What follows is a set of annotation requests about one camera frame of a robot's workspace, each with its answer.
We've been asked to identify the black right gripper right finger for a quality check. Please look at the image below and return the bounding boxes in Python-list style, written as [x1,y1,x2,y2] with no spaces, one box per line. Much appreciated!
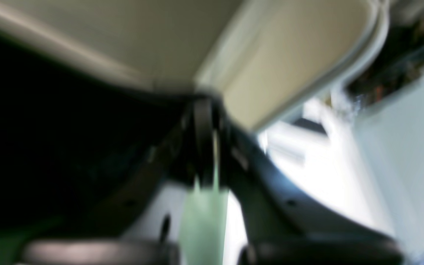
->
[216,107,393,242]

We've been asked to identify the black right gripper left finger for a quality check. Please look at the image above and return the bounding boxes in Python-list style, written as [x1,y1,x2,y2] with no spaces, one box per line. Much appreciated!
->
[66,99,212,238]

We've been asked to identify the dark grey t-shirt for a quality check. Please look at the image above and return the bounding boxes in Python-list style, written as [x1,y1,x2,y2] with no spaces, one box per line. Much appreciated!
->
[0,36,197,236]

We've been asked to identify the light green table cloth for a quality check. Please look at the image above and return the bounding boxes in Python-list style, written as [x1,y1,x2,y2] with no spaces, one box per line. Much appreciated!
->
[0,0,388,135]

